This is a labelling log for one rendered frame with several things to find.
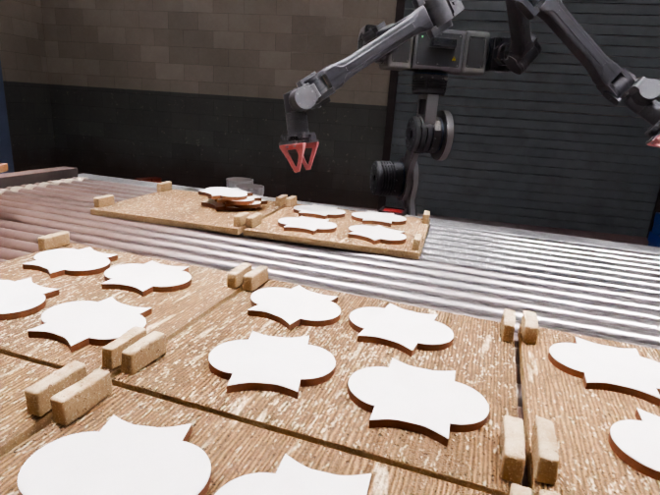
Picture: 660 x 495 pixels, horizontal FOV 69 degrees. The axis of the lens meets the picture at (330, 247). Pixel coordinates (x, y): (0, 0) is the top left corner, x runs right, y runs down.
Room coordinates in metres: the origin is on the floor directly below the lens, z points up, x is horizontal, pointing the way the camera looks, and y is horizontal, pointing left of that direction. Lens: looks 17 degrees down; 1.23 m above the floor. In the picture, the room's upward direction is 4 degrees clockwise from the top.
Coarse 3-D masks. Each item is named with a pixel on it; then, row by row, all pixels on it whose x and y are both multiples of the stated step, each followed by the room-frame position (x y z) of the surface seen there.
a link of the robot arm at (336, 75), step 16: (416, 0) 1.38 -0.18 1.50; (416, 16) 1.38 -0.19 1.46; (400, 32) 1.37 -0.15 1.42; (416, 32) 1.38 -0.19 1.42; (432, 32) 1.39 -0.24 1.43; (368, 48) 1.35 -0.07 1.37; (384, 48) 1.36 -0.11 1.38; (336, 64) 1.34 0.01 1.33; (352, 64) 1.35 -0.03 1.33; (368, 64) 1.36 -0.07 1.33; (320, 80) 1.34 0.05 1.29; (336, 80) 1.34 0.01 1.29; (320, 96) 1.33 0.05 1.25
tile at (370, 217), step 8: (352, 216) 1.26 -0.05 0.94; (360, 216) 1.25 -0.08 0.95; (368, 216) 1.26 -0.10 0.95; (376, 216) 1.26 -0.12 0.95; (384, 216) 1.27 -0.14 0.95; (392, 216) 1.27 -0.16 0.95; (400, 216) 1.28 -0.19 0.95; (376, 224) 1.21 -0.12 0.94; (384, 224) 1.21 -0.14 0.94; (392, 224) 1.22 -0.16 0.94; (400, 224) 1.23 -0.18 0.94
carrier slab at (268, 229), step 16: (288, 208) 1.34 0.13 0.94; (272, 224) 1.15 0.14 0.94; (336, 224) 1.19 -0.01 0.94; (352, 224) 1.20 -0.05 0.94; (368, 224) 1.21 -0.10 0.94; (416, 224) 1.25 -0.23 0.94; (288, 240) 1.06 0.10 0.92; (304, 240) 1.05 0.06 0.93; (320, 240) 1.04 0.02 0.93; (336, 240) 1.04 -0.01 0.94; (352, 240) 1.05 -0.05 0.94; (400, 256) 0.99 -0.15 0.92; (416, 256) 0.98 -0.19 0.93
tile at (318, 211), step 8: (296, 208) 1.29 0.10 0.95; (304, 208) 1.30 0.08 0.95; (312, 208) 1.31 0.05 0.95; (320, 208) 1.32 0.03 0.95; (328, 208) 1.32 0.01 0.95; (336, 208) 1.33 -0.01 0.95; (312, 216) 1.25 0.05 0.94; (320, 216) 1.24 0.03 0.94; (328, 216) 1.26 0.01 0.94; (336, 216) 1.26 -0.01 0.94; (344, 216) 1.28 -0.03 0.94
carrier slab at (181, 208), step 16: (160, 192) 1.44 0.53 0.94; (176, 192) 1.46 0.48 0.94; (192, 192) 1.48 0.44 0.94; (96, 208) 1.19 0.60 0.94; (112, 208) 1.20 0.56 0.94; (128, 208) 1.21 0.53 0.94; (144, 208) 1.22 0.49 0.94; (160, 208) 1.24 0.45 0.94; (176, 208) 1.25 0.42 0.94; (192, 208) 1.26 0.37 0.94; (208, 208) 1.27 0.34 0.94; (256, 208) 1.31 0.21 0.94; (272, 208) 1.33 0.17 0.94; (176, 224) 1.12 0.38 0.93; (192, 224) 1.11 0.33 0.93; (208, 224) 1.11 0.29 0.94; (224, 224) 1.12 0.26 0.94
